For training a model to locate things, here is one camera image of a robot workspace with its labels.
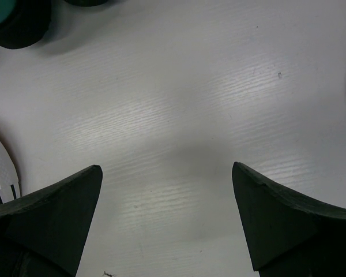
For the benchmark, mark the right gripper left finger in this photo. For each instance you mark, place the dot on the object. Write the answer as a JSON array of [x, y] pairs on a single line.
[[44, 232]]

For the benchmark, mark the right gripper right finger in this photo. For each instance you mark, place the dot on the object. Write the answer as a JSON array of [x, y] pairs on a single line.
[[288, 233]]

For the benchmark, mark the white sneaker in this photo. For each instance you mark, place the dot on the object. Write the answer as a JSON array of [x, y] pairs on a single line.
[[9, 181]]

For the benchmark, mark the left teal black boot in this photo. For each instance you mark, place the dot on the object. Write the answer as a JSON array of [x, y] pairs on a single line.
[[25, 25]]

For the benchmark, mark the teal black boot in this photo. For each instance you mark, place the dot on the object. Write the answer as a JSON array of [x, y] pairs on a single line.
[[86, 3], [25, 25]]

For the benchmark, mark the right teal black boot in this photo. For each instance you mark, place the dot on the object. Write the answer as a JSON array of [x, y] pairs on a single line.
[[86, 3]]

